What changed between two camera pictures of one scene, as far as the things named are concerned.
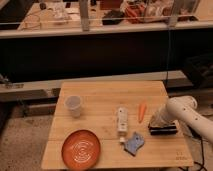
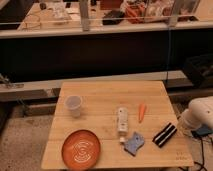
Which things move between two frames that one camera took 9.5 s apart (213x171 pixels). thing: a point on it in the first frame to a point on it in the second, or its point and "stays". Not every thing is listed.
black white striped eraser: [163, 130] to [165, 135]
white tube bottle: [122, 120] stays
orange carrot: [142, 112] stays
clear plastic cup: [73, 102] stays
